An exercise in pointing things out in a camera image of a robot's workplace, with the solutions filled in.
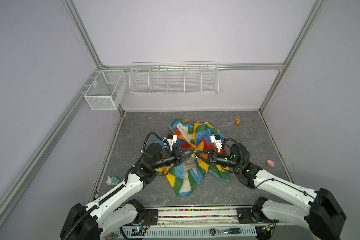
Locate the green handled ratchet wrench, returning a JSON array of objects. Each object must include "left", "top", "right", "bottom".
[{"left": 209, "top": 228, "right": 243, "bottom": 236}]

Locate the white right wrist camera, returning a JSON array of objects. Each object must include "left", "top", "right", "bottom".
[{"left": 210, "top": 134, "right": 223, "bottom": 152}]

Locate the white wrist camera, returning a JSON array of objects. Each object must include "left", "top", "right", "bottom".
[
  {"left": 167, "top": 135, "right": 178, "bottom": 152},
  {"left": 210, "top": 134, "right": 223, "bottom": 152}
]

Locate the white teal small toy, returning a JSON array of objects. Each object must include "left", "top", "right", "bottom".
[{"left": 106, "top": 176, "right": 120, "bottom": 186}]

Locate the green circuit board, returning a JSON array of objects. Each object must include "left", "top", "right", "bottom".
[{"left": 131, "top": 227, "right": 146, "bottom": 237}]

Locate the multicolour patchwork jacket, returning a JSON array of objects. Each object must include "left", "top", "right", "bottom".
[{"left": 158, "top": 119, "right": 231, "bottom": 197}]

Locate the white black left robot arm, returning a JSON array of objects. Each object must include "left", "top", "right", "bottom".
[{"left": 60, "top": 143, "right": 194, "bottom": 240}]

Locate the black corrugated left cable conduit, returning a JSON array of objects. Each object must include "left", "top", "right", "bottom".
[{"left": 61, "top": 182, "right": 125, "bottom": 240}]

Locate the long white wire basket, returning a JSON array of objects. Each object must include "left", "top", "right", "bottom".
[{"left": 129, "top": 62, "right": 220, "bottom": 95}]

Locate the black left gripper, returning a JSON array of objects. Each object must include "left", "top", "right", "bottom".
[{"left": 153, "top": 146, "right": 194, "bottom": 170}]

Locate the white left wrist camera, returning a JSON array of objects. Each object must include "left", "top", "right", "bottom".
[{"left": 167, "top": 135, "right": 178, "bottom": 152}]

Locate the small pink toy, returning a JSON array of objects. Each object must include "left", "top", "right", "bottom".
[{"left": 267, "top": 160, "right": 275, "bottom": 168}]

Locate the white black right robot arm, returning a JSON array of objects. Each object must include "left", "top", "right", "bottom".
[{"left": 196, "top": 143, "right": 347, "bottom": 240}]

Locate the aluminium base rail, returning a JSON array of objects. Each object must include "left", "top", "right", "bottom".
[{"left": 67, "top": 204, "right": 332, "bottom": 240}]

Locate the small white mesh basket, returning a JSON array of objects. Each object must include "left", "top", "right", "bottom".
[{"left": 84, "top": 70, "right": 128, "bottom": 111}]

